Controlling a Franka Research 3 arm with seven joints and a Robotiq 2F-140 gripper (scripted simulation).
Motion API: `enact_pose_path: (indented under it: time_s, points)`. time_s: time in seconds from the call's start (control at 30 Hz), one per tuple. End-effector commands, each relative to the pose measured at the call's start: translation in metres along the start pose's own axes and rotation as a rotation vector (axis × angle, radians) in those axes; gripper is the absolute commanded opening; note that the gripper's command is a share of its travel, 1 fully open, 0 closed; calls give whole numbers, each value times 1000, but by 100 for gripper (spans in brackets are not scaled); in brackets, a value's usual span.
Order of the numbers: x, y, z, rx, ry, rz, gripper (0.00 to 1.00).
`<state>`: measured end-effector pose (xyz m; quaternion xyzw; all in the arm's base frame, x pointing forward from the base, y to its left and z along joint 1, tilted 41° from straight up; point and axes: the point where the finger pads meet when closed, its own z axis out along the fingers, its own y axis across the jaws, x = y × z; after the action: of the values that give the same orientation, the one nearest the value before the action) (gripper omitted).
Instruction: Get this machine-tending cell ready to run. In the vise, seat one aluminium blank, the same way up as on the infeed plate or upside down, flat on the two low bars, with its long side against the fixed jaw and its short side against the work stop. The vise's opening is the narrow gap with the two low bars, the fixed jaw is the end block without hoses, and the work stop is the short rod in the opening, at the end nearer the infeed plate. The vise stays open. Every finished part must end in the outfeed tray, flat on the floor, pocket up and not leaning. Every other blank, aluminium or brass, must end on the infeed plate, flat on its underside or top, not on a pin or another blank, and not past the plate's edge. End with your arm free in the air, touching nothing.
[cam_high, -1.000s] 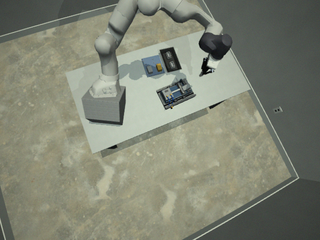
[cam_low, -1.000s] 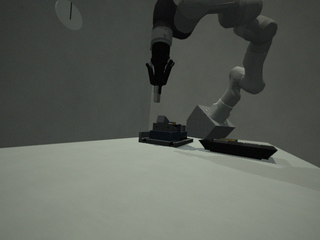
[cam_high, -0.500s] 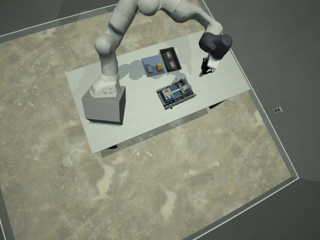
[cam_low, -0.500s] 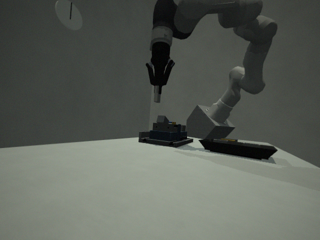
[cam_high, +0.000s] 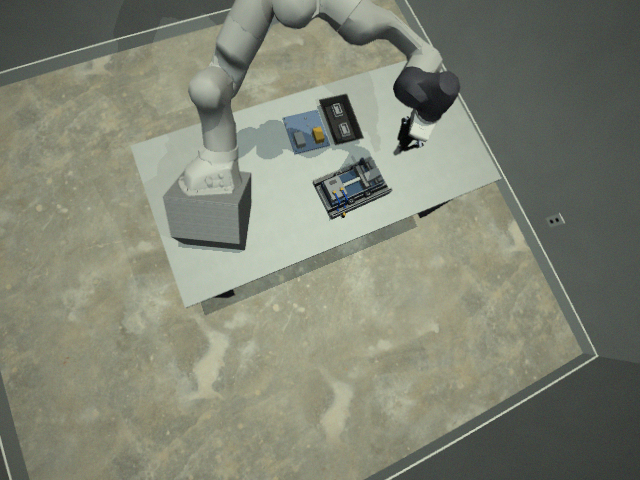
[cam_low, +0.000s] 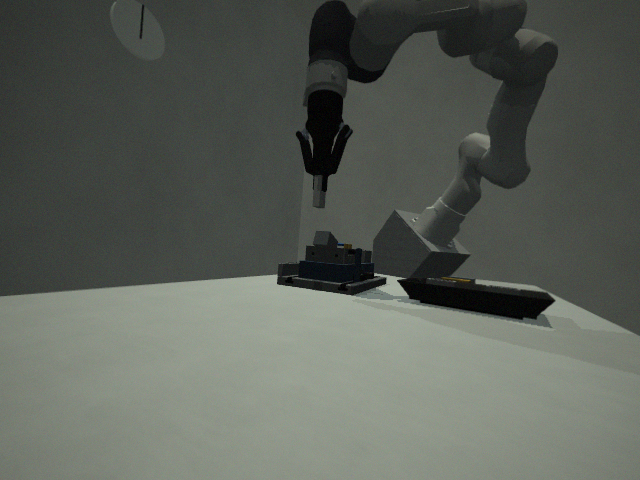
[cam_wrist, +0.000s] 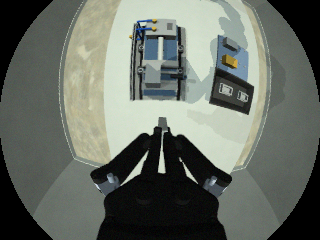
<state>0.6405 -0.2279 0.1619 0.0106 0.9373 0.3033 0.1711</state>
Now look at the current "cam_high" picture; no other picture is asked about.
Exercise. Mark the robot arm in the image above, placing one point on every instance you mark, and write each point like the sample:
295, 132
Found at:
419, 86

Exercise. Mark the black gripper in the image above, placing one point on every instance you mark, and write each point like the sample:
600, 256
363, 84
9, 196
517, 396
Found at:
404, 145

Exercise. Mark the yellow rectangular block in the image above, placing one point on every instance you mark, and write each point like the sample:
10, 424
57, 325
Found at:
318, 135

